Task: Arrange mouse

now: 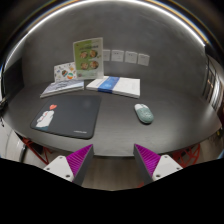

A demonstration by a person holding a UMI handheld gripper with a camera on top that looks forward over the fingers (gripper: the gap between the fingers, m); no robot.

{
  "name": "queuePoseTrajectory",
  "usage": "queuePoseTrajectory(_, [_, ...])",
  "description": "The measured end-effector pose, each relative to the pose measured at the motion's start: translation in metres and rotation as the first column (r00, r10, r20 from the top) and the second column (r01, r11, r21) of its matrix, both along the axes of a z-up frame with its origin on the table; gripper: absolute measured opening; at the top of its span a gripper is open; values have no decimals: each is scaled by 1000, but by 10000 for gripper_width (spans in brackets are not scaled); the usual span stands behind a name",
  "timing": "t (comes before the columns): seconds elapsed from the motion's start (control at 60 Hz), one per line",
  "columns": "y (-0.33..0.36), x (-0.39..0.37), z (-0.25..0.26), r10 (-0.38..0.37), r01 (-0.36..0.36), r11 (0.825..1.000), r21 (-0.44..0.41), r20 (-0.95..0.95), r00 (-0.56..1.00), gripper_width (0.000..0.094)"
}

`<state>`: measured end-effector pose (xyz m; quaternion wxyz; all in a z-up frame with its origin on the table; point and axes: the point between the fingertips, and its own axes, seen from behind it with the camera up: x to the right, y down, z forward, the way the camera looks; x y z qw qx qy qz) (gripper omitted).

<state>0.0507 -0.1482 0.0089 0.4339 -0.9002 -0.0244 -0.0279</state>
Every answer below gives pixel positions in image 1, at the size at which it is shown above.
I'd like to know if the green and white computer mouse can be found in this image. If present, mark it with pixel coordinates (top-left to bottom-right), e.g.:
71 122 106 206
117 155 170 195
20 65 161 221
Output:
134 103 155 125

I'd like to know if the black mouse pad with cartoon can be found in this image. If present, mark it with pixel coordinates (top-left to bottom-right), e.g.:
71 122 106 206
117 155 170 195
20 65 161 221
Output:
29 94 102 140

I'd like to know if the white book with blue stripe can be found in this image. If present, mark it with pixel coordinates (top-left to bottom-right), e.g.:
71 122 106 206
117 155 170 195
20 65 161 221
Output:
85 75 141 99

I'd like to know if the small white sticker card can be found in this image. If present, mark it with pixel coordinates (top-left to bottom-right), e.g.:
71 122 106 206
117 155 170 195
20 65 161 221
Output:
53 61 78 83

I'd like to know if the grey striped booklet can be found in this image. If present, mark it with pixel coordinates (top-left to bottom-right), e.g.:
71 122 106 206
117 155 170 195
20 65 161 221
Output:
39 79 85 99

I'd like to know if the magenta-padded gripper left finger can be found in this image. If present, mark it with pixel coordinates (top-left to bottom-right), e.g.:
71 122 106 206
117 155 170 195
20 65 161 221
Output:
43 143 95 187

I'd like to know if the red metal frame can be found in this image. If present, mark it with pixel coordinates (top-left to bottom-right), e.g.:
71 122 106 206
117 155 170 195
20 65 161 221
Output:
22 137 53 165
171 143 202 168

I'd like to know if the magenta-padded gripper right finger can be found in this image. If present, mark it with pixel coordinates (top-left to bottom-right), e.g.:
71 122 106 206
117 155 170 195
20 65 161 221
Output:
133 143 184 185

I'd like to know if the green printed sign stand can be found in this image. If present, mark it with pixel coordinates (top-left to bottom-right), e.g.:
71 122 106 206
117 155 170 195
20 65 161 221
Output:
72 36 105 80

